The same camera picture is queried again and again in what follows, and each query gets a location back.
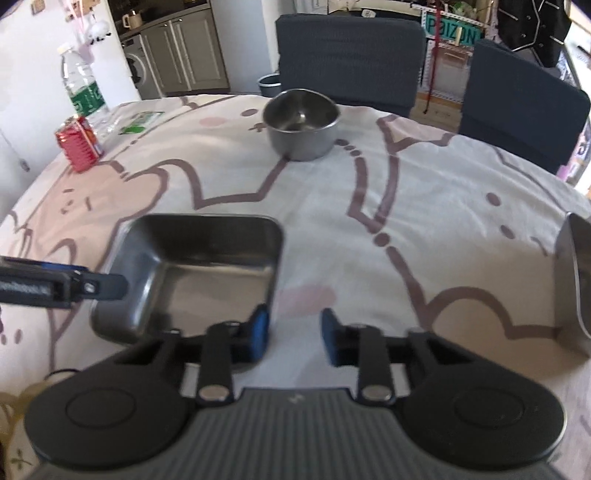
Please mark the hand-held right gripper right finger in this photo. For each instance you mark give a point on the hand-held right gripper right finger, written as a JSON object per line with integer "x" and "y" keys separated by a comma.
{"x": 328, "y": 334}

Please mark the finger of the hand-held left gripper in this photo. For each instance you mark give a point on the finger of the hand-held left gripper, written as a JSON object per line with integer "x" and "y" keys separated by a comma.
{"x": 104, "y": 286}

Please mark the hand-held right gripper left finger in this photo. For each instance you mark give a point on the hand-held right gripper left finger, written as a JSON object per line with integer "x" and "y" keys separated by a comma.
{"x": 261, "y": 330}

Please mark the rectangular steel tray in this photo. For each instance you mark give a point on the rectangular steel tray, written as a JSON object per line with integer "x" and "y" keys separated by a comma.
{"x": 194, "y": 267}
{"x": 575, "y": 286}

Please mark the round steel bowl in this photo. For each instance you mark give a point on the round steel bowl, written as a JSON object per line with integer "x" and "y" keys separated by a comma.
{"x": 300, "y": 120}

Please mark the printed bear tablecloth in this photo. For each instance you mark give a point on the printed bear tablecloth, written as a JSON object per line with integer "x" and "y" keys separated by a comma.
{"x": 392, "y": 230}

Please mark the red drink can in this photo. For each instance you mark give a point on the red drink can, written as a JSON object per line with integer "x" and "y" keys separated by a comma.
{"x": 79, "y": 145}

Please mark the green packet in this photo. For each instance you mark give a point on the green packet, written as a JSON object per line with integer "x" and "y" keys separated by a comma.
{"x": 141, "y": 122}

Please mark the clear water bottle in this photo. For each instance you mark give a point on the clear water bottle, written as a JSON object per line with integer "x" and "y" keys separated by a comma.
{"x": 83, "y": 87}

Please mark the washing machine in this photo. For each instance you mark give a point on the washing machine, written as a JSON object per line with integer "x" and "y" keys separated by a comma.
{"x": 135, "y": 67}

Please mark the grey trash bin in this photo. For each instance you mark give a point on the grey trash bin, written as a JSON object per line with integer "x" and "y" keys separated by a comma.
{"x": 268, "y": 85}

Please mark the grey kitchen cabinet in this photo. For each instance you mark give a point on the grey kitchen cabinet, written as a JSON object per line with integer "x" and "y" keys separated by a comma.
{"x": 184, "y": 50}

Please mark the cream mug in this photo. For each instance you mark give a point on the cream mug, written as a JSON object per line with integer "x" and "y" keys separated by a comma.
{"x": 131, "y": 19}

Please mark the dark grey chair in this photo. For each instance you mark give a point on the dark grey chair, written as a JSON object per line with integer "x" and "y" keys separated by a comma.
{"x": 521, "y": 106}
{"x": 351, "y": 60}

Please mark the teal sign plate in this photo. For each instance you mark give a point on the teal sign plate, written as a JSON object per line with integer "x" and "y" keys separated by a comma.
{"x": 450, "y": 28}

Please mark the black garment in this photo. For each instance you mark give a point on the black garment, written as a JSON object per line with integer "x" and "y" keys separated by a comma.
{"x": 531, "y": 27}

